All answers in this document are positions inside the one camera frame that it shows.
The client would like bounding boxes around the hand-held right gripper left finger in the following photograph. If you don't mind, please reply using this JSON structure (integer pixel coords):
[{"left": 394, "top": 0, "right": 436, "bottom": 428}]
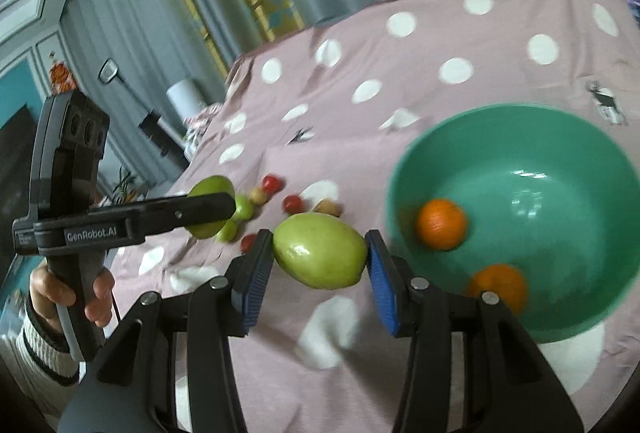
[{"left": 92, "top": 229, "right": 275, "bottom": 433}]

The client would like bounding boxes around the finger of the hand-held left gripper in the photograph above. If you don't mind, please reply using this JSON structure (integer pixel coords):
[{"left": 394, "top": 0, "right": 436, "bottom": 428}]
[{"left": 127, "top": 193, "right": 237, "bottom": 241}]

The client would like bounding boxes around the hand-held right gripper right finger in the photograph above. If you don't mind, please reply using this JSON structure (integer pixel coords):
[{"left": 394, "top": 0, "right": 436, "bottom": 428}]
[{"left": 364, "top": 229, "right": 583, "bottom": 433}]

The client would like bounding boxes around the round green fruit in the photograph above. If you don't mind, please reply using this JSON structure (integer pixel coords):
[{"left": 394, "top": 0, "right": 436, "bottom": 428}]
[{"left": 187, "top": 175, "right": 237, "bottom": 240}]

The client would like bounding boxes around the orange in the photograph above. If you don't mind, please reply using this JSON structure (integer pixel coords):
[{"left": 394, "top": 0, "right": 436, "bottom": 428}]
[
  {"left": 466, "top": 264, "right": 529, "bottom": 316},
  {"left": 416, "top": 198, "right": 469, "bottom": 251}
]

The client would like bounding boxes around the green plastic bowl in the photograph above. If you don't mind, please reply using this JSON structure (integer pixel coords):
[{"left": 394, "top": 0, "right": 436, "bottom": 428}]
[{"left": 387, "top": 104, "right": 640, "bottom": 345}]

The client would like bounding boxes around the person's left forearm striped sleeve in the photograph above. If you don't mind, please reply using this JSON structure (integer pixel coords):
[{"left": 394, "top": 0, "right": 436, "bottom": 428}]
[{"left": 0, "top": 298, "right": 83, "bottom": 414}]

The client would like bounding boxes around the person's left hand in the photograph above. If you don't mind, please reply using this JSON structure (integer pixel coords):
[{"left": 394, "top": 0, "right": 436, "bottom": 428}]
[{"left": 30, "top": 259, "right": 116, "bottom": 334}]

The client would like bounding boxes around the small green plant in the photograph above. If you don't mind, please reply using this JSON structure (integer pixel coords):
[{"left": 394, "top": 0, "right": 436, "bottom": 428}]
[{"left": 112, "top": 168, "right": 138, "bottom": 201}]

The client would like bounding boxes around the dark screen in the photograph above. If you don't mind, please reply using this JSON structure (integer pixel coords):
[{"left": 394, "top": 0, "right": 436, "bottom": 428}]
[{"left": 0, "top": 105, "right": 43, "bottom": 234}]

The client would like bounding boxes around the black device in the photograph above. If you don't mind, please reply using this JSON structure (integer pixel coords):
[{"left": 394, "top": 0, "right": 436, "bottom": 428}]
[{"left": 139, "top": 112, "right": 183, "bottom": 158}]

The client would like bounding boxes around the red paper decoration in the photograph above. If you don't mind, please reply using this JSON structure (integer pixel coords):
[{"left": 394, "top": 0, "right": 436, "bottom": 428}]
[{"left": 49, "top": 53, "right": 76, "bottom": 94}]

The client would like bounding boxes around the white paper roll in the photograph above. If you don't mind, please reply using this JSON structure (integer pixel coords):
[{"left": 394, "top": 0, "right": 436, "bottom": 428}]
[{"left": 166, "top": 79, "right": 203, "bottom": 118}]

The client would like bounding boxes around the pink polka-dot blanket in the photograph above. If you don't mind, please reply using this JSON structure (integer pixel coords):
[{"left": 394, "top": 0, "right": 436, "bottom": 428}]
[{"left": 107, "top": 0, "right": 640, "bottom": 419}]

